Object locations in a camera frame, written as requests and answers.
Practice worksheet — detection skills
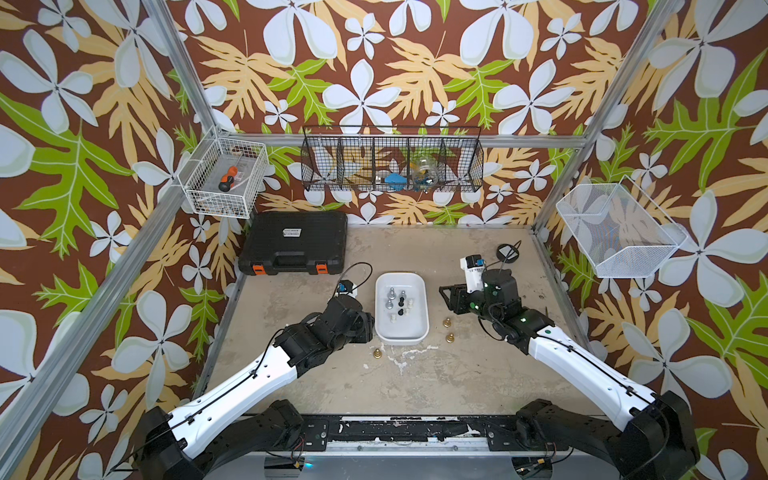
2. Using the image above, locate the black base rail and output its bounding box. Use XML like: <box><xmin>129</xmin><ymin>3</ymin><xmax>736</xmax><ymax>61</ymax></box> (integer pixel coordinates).
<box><xmin>246</xmin><ymin>413</ymin><xmax>570</xmax><ymax>453</ymax></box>

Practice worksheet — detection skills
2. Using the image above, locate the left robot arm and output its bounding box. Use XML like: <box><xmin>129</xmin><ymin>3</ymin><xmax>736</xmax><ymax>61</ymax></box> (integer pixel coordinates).
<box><xmin>127</xmin><ymin>295</ymin><xmax>375</xmax><ymax>479</ymax></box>

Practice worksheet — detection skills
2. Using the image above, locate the white wire basket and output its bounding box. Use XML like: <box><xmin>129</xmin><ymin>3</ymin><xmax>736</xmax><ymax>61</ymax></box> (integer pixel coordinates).
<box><xmin>179</xmin><ymin>128</ymin><xmax>269</xmax><ymax>219</ymax></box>
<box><xmin>556</xmin><ymin>176</ymin><xmax>688</xmax><ymax>279</ymax></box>

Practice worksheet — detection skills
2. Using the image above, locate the clear plastic container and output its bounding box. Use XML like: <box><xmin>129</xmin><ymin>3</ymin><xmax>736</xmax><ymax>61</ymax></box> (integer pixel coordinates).
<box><xmin>413</xmin><ymin>155</ymin><xmax>439</xmax><ymax>188</ymax></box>

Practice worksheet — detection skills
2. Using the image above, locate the white wire basket left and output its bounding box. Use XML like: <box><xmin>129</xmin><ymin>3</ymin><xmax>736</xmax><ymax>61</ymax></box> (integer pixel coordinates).
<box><xmin>179</xmin><ymin>128</ymin><xmax>269</xmax><ymax>219</ymax></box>

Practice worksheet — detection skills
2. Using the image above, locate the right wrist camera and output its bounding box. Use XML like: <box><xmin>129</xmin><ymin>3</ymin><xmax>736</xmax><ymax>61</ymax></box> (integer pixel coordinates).
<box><xmin>460</xmin><ymin>254</ymin><xmax>486</xmax><ymax>293</ymax></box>

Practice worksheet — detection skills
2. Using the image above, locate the black tool case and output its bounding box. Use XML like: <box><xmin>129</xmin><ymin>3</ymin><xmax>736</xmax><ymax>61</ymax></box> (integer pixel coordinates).
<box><xmin>238</xmin><ymin>211</ymin><xmax>348</xmax><ymax>276</ymax></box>

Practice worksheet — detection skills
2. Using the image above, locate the white wire basket right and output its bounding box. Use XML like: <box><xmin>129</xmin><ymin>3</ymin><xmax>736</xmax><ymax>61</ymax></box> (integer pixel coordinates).
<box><xmin>556</xmin><ymin>176</ymin><xmax>688</xmax><ymax>279</ymax></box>

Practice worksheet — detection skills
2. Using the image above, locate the blue object in basket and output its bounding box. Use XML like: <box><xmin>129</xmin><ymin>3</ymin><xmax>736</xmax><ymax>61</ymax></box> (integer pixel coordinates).
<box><xmin>384</xmin><ymin>173</ymin><xmax>408</xmax><ymax>192</ymax></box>

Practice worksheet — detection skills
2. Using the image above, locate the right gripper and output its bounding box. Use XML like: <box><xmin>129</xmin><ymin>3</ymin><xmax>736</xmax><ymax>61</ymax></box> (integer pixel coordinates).
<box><xmin>437</xmin><ymin>282</ymin><xmax>503</xmax><ymax>327</ymax></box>

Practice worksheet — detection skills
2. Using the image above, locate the black round tape disc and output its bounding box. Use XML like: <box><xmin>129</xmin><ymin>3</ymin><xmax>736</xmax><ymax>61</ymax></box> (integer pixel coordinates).
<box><xmin>496</xmin><ymin>241</ymin><xmax>521</xmax><ymax>264</ymax></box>

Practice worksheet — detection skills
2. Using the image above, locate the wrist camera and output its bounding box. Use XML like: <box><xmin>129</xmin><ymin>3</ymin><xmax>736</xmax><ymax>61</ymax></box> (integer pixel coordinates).
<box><xmin>460</xmin><ymin>254</ymin><xmax>486</xmax><ymax>293</ymax></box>
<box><xmin>335</xmin><ymin>279</ymin><xmax>358</xmax><ymax>298</ymax></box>

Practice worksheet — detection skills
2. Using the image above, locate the white plastic storage box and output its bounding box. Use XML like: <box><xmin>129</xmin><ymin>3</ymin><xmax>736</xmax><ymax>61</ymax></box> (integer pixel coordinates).
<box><xmin>374</xmin><ymin>272</ymin><xmax>429</xmax><ymax>346</ymax></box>

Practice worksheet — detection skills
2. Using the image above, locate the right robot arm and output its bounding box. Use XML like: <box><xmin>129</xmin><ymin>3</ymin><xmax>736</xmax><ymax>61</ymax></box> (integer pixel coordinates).
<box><xmin>439</xmin><ymin>267</ymin><xmax>701</xmax><ymax>479</ymax></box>

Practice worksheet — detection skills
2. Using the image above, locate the red black screwdriver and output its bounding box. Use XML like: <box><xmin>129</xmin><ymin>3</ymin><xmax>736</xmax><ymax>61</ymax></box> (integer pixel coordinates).
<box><xmin>218</xmin><ymin>166</ymin><xmax>239</xmax><ymax>193</ymax></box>

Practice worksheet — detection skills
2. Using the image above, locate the black wire basket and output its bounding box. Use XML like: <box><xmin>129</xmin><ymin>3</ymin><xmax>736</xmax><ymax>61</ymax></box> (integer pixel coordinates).
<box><xmin>298</xmin><ymin>125</ymin><xmax>485</xmax><ymax>193</ymax></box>

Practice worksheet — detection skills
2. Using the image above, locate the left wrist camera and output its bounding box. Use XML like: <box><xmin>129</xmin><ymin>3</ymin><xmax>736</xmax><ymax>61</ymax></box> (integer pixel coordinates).
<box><xmin>335</xmin><ymin>279</ymin><xmax>358</xmax><ymax>298</ymax></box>

